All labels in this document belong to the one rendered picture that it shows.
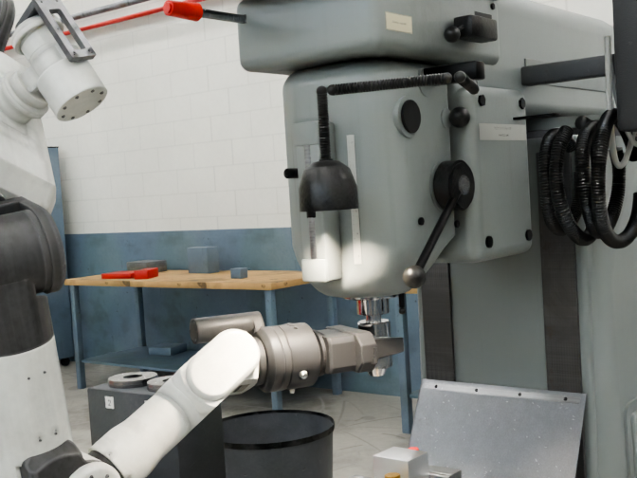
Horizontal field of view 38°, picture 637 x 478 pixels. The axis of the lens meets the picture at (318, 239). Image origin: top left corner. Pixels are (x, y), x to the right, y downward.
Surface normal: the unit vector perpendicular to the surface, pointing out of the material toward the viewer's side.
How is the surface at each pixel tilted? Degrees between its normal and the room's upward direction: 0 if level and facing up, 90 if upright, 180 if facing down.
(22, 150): 58
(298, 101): 90
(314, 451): 94
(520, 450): 62
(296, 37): 90
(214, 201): 90
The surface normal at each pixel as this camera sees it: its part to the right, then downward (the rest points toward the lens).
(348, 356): 0.45, 0.02
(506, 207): 0.78, -0.02
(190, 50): -0.62, 0.08
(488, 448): -0.59, -0.39
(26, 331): 0.66, 0.14
